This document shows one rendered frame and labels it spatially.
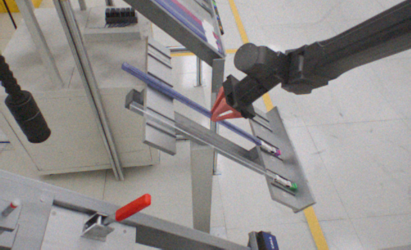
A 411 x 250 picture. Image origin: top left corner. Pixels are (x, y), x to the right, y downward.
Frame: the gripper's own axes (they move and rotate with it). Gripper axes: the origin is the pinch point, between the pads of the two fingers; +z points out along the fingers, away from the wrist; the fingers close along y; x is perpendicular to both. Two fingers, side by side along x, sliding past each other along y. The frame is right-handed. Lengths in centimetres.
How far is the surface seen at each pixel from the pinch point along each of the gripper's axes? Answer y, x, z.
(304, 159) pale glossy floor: -47, 108, 25
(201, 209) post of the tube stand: 2.2, 27.8, 32.9
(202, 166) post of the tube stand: 1.8, 10.8, 15.2
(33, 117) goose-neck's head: 33, -40, -14
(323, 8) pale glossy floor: -217, 163, -25
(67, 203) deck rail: 28.1, -27.8, 5.8
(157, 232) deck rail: 28.2, -11.7, 6.6
